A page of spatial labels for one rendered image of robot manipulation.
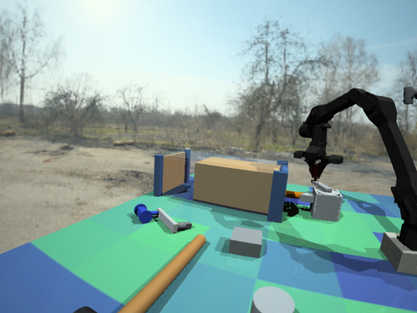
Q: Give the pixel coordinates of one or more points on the mallet with wooden handle and black head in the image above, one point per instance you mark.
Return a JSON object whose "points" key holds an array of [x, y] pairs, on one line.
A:
{"points": [[145, 298]]}

